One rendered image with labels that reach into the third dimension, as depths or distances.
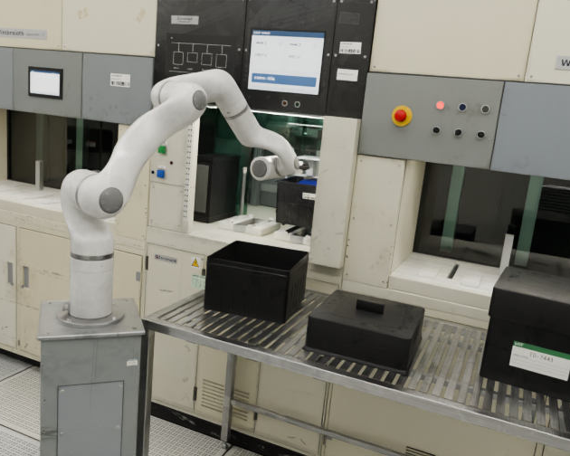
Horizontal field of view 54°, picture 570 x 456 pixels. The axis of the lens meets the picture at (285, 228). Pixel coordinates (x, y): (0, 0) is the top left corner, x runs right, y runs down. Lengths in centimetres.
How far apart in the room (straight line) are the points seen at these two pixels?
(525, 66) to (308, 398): 141
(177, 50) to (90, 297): 108
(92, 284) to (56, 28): 139
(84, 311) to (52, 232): 116
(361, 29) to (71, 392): 145
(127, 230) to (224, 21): 97
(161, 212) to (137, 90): 51
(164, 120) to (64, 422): 89
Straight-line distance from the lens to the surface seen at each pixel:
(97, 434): 179
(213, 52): 224
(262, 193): 314
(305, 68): 207
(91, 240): 164
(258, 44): 215
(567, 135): 190
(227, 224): 245
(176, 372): 255
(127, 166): 162
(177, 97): 167
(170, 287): 243
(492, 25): 195
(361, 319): 158
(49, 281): 289
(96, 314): 170
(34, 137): 349
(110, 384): 171
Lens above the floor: 141
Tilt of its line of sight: 12 degrees down
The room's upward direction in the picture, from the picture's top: 6 degrees clockwise
